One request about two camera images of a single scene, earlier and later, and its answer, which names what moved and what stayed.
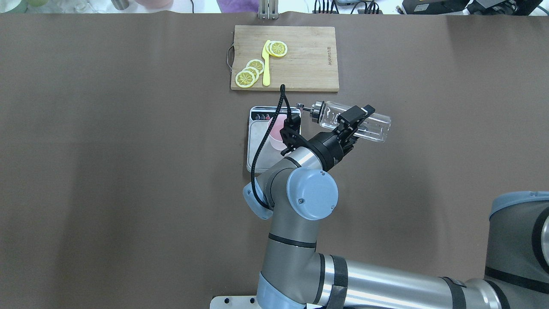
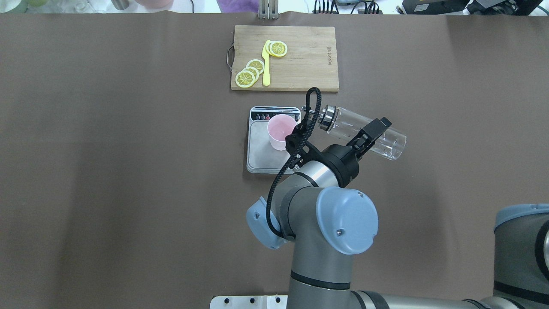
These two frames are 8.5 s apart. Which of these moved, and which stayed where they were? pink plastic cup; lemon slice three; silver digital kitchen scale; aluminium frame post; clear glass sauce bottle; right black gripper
Moved: clear glass sauce bottle; right black gripper
Stayed: silver digital kitchen scale; aluminium frame post; pink plastic cup; lemon slice three
